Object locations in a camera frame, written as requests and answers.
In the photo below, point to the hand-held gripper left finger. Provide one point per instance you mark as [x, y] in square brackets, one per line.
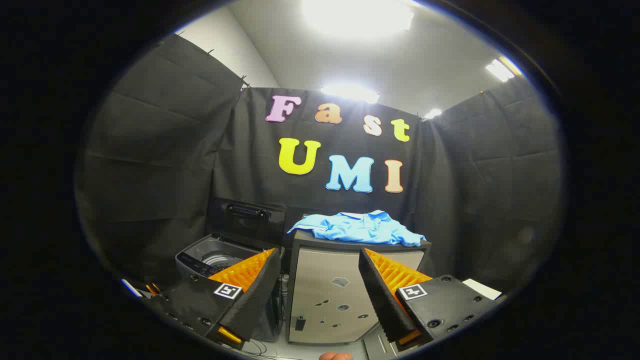
[260, 295]

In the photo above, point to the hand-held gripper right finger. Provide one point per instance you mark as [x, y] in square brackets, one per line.
[382, 295]

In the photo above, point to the grey washing machine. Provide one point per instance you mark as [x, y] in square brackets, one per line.
[200, 257]

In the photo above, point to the dark washing machine lid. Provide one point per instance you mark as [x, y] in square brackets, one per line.
[245, 225]

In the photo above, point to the light blue polo shirt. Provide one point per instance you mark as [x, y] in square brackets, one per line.
[355, 227]

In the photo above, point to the grey cabinet with dark top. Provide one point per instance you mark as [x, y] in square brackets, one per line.
[325, 295]

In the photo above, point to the black backdrop cloth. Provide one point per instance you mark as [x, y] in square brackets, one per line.
[200, 150]

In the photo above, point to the ceiling light panel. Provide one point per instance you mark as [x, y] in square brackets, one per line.
[350, 93]
[502, 69]
[357, 15]
[433, 113]

